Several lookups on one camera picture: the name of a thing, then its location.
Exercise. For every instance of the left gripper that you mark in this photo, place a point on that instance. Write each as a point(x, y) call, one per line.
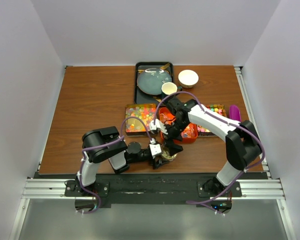
point(158, 162)

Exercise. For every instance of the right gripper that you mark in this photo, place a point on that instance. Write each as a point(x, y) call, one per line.
point(173, 148)

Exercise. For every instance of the clear glass jar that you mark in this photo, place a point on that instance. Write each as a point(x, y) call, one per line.
point(168, 157)

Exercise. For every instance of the orange plastic candy box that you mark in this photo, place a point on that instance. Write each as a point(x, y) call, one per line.
point(189, 135)

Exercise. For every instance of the star candy tin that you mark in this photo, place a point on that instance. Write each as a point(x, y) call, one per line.
point(216, 108)

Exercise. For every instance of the gummy candy tin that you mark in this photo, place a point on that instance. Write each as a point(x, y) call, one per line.
point(144, 112)

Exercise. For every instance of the purple plastic scoop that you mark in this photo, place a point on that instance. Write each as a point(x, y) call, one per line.
point(234, 113)

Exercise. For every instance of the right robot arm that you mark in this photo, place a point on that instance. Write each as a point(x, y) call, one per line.
point(242, 143)

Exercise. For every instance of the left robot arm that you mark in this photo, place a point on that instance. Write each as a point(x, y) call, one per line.
point(104, 144)

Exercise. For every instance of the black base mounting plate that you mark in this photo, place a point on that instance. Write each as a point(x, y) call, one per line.
point(149, 188)

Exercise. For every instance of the black serving tray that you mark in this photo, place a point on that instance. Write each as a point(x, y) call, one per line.
point(141, 97)

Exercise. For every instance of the dark green mug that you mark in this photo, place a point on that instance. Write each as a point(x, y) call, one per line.
point(169, 88)

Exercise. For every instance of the blue-grey ceramic plate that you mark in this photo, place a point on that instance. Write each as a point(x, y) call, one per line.
point(151, 80)

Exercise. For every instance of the white ceramic bowl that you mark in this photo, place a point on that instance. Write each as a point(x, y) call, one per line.
point(188, 78)

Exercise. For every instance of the gold spoon on tray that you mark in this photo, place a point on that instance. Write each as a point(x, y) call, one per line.
point(164, 67)

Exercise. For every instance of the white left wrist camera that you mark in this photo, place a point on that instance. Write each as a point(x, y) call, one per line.
point(155, 148)

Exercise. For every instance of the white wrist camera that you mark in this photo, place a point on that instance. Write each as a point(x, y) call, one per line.
point(157, 126)
point(155, 148)

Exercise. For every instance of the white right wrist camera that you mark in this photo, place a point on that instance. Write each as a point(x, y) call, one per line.
point(157, 126)

